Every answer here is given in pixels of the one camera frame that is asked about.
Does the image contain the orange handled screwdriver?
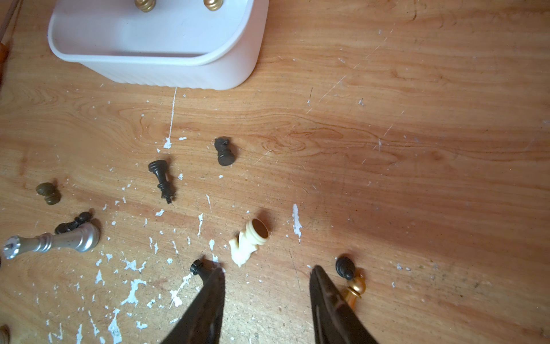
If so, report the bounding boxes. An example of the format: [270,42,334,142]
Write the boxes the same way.
[0,0,20,81]

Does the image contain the black king chess piece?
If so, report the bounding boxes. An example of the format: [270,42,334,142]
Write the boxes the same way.
[148,160,174,204]

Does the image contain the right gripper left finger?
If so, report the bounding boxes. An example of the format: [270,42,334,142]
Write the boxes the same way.
[162,267,226,343]

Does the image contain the gold and black pawn pair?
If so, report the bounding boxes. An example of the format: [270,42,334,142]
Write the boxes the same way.
[335,256,366,310]

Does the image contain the silver chess piece centre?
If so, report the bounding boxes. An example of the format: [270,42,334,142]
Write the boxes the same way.
[2,223,100,259]

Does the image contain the silver chess piece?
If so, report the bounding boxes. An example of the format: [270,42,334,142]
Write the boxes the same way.
[2,223,100,259]
[0,325,10,344]

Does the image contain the olive pawn chess piece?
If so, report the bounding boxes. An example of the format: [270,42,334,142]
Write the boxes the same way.
[35,182,61,205]

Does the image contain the gold pawn chess piece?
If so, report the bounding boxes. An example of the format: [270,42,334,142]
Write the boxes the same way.
[203,0,223,11]

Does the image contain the white plastic storage box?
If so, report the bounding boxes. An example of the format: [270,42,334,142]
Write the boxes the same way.
[48,1,269,90]

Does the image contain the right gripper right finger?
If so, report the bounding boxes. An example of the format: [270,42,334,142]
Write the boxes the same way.
[309,265,378,343]

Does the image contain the silver chess piece front left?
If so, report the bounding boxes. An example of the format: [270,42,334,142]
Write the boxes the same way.
[0,325,10,344]

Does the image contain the black piece lower centre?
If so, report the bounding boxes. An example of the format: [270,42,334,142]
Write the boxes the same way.
[190,259,212,284]

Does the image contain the gold bishop chess piece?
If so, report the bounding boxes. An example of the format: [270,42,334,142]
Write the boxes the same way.
[134,0,156,13]

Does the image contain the cream knight chess piece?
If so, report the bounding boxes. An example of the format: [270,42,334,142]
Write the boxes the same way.
[229,219,270,267]

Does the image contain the black knight chess piece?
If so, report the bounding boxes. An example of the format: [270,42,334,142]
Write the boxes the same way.
[214,137,236,166]

